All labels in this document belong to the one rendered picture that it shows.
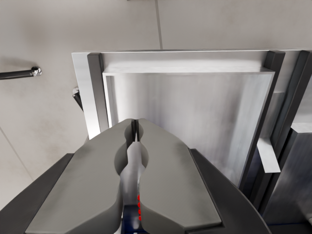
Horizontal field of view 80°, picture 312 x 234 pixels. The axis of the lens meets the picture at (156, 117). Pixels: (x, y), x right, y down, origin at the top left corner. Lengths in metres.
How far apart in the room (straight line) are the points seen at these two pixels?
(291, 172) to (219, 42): 0.91
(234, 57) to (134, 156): 0.26
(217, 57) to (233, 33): 0.97
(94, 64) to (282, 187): 0.51
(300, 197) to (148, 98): 0.48
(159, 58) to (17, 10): 1.13
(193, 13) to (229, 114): 0.91
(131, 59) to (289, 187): 0.49
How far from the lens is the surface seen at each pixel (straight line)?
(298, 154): 0.53
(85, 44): 1.25
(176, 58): 0.32
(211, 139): 0.40
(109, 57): 0.32
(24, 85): 1.47
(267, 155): 0.44
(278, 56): 0.36
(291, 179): 0.58
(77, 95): 1.28
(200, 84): 0.34
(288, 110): 0.41
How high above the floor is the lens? 1.19
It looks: 61 degrees down
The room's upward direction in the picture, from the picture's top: 174 degrees clockwise
